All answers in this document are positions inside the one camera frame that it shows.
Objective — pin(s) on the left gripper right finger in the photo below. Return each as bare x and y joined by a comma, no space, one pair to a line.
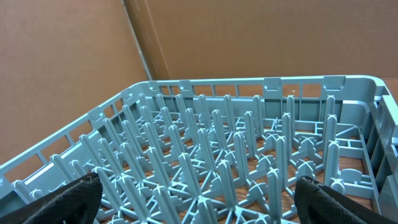
319,204

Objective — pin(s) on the grey plastic dish rack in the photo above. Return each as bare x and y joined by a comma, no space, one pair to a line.
220,150

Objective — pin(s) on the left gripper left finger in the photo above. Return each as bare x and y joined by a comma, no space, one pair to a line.
76,202

